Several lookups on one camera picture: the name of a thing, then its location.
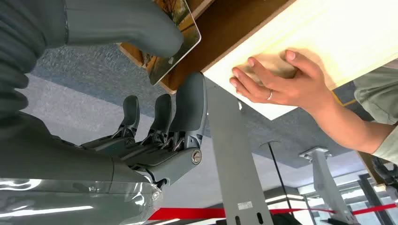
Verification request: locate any person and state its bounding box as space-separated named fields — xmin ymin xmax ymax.
xmin=353 ymin=59 xmax=398 ymax=165

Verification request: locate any wooden desk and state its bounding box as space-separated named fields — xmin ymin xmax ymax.
xmin=116 ymin=0 xmax=398 ymax=122

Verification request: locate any thin black pole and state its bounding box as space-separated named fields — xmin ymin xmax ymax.
xmin=260 ymin=140 xmax=294 ymax=216

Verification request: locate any grey metal desk leg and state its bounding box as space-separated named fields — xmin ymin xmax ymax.
xmin=299 ymin=147 xmax=360 ymax=225
xmin=205 ymin=77 xmax=274 ymax=225

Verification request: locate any red barrier tape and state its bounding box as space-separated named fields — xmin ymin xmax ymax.
xmin=148 ymin=202 xmax=398 ymax=222

